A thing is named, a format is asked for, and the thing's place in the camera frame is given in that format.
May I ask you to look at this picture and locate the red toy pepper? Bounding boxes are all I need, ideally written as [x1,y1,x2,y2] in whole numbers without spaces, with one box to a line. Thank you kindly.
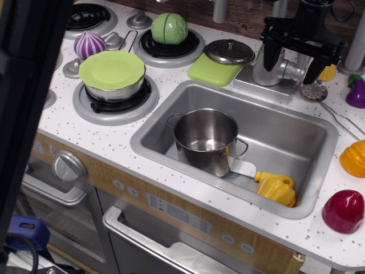
[322,190,364,234]

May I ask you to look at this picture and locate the yellow toy corn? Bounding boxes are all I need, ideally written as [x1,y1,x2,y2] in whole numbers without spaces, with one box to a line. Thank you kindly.
[318,65,336,82]

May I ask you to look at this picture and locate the grey stove knob lower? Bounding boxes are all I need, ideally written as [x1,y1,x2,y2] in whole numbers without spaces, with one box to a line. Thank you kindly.
[62,58,84,79]

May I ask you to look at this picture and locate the back right stove burner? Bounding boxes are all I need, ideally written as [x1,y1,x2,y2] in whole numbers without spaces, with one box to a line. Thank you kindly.
[133,29,205,69]

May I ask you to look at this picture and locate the yellow toy pepper on counter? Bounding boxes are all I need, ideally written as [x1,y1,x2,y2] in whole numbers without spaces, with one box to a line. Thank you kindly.
[339,140,364,178]

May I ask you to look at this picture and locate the grey pole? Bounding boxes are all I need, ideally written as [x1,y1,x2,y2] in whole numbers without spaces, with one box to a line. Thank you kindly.
[213,0,229,23]
[337,11,364,76]

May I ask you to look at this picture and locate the grey oven dial knob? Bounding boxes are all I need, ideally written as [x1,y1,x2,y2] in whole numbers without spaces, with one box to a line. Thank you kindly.
[52,150,87,182]

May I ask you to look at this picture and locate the grey pole right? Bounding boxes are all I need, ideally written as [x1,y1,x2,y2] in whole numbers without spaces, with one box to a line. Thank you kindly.
[337,11,364,76]

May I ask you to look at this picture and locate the green plate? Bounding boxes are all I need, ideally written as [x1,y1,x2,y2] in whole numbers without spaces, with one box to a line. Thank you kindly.
[79,51,145,90]

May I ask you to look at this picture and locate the front stove burner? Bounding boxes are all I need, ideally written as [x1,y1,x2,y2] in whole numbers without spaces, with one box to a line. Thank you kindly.
[72,76,159,126]

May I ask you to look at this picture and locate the stove burner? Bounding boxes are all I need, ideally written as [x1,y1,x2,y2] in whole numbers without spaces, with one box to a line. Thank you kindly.
[64,3,117,41]
[133,29,205,69]
[72,76,159,126]

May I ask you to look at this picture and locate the grey pole back centre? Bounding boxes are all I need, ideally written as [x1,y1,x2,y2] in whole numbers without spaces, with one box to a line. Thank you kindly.
[213,0,229,23]

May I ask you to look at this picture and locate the blue clamp with cable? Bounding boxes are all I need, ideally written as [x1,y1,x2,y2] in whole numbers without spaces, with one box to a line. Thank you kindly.
[3,214,51,274]

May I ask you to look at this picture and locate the grey stove knob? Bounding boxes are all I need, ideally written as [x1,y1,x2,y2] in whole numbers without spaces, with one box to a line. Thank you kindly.
[127,11,152,30]
[103,32,126,51]
[62,58,84,79]

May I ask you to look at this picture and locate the green cutting board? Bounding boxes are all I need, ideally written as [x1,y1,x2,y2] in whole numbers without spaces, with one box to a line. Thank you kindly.
[188,53,243,87]

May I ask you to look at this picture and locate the green toy cabbage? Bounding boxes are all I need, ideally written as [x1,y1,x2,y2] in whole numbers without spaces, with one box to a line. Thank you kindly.
[151,13,189,45]

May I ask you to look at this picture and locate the yellow toy pepper in sink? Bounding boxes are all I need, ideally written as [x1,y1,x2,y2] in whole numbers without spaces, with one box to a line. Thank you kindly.
[257,178,296,207]

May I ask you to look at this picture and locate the grey toy faucet lever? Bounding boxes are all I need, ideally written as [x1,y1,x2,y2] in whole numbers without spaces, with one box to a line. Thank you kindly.
[252,46,312,86]

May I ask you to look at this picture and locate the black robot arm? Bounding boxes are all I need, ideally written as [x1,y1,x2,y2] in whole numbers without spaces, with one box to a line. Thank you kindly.
[261,1,347,84]

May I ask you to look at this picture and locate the purple striped toy onion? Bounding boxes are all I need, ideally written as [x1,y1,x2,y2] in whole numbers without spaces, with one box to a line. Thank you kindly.
[74,31,106,59]

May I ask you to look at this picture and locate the steel slotted spoon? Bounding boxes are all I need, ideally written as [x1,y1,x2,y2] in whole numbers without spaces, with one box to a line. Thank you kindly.
[298,80,364,141]

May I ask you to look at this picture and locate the steel pot in sink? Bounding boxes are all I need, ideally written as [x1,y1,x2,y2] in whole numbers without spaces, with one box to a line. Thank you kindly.
[166,108,249,178]

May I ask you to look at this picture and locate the grey pole behind arm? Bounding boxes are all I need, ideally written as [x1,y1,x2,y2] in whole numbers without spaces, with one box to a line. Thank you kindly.
[272,0,289,18]

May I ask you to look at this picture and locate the grey oven door handle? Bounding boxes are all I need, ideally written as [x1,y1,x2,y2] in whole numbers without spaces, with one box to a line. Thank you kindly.
[22,174,87,209]

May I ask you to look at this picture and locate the grey stove knob middle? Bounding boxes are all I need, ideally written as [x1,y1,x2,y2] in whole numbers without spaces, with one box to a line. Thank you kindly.
[103,32,126,51]

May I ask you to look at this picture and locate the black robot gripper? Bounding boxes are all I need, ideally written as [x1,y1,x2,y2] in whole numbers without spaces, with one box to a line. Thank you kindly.
[261,17,348,84]

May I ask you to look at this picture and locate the purple toy eggplant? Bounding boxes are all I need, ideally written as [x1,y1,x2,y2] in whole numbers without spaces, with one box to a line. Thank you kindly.
[346,74,364,108]

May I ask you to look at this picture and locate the black cable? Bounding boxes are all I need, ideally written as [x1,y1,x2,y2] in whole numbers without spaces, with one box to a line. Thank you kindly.
[330,0,356,23]

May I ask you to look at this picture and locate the steel pot lid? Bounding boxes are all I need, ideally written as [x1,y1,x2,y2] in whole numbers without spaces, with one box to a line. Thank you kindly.
[205,39,255,65]

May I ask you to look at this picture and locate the grey faucet base block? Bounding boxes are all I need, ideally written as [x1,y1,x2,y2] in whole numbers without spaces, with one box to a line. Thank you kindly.
[233,65,297,104]

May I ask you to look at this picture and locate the grey stove knob top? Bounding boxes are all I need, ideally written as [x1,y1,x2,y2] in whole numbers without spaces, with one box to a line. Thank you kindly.
[127,11,152,30]

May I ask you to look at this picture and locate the back left stove burner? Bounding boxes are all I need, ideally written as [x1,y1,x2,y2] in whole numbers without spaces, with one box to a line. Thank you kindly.
[64,3,117,41]

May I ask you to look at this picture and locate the black post in foreground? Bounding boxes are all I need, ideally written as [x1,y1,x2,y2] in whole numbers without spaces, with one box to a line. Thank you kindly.
[0,0,75,269]

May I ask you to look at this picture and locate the grey toy sink basin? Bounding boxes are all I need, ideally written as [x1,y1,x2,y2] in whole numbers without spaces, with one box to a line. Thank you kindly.
[131,80,339,219]

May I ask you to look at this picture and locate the yellow handled white spatula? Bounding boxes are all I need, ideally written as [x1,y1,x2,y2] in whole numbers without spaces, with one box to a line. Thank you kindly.
[230,159,294,188]

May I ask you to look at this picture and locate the grey dishwasher door handle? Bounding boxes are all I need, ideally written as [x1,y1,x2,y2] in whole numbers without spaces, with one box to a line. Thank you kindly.
[103,206,232,273]

